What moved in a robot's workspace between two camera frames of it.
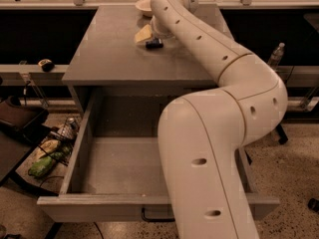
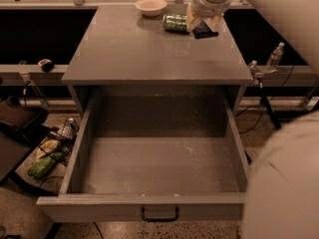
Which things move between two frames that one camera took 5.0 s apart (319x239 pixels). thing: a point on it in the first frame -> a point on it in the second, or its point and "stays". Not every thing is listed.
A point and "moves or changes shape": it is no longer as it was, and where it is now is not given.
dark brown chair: [19, 132] stays
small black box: [155, 43] moves or changes shape
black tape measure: [47, 65] stays
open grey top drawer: [113, 172] stays
